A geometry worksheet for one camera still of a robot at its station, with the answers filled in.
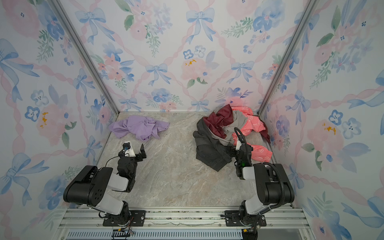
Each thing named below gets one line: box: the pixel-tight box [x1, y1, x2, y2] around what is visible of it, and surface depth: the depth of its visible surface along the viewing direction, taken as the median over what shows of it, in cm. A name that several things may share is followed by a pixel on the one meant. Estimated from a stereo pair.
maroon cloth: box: [203, 104, 234, 139], surface depth 97 cm
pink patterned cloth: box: [231, 105, 273, 162], surface depth 102 cm
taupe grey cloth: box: [208, 110, 248, 147], surface depth 97 cm
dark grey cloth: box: [193, 116, 236, 172], surface depth 94 cm
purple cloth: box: [108, 115, 170, 142], surface depth 108 cm
